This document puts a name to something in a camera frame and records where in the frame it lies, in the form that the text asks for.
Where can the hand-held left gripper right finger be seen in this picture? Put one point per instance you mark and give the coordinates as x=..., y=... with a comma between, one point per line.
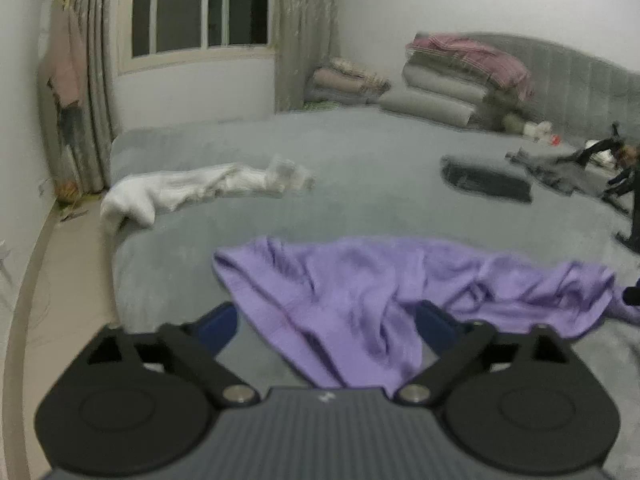
x=435, y=327

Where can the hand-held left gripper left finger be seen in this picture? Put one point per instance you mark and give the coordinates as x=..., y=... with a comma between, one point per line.
x=217, y=327

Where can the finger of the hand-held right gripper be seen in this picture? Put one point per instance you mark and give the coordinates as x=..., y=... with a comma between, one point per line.
x=633, y=295

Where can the purple pants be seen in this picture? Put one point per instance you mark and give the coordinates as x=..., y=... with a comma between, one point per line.
x=350, y=285

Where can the dark grey folded clothes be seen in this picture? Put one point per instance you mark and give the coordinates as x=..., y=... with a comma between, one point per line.
x=485, y=180

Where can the white garment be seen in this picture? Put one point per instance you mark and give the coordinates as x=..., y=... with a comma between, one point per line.
x=190, y=190

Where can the grey bed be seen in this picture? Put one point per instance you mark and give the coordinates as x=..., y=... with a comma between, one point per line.
x=375, y=185

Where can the small red object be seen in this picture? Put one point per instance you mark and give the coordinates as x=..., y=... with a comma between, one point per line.
x=553, y=140

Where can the plush toy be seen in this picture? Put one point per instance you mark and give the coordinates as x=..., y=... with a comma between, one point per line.
x=530, y=129

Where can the grey padded headboard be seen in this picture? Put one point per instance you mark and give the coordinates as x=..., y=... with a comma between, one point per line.
x=575, y=80

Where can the grey pillow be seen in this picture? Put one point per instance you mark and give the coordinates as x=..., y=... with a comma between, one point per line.
x=425, y=105

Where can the grey hanging garment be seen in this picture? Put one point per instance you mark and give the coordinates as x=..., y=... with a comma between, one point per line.
x=72, y=130

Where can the grey folded quilt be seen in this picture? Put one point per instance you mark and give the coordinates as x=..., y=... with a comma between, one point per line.
x=440, y=80

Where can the pile of folded blankets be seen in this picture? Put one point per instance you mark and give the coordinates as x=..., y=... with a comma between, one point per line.
x=340, y=82

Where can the grey curtain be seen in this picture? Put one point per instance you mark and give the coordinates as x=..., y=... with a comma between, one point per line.
x=97, y=85
x=305, y=35

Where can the pink striped quilt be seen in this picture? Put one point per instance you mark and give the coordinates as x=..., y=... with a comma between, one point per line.
x=470, y=55

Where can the pink hanging garment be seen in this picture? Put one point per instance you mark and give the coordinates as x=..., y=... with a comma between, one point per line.
x=65, y=60

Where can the window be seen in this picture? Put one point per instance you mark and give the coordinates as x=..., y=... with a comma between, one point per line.
x=180, y=10

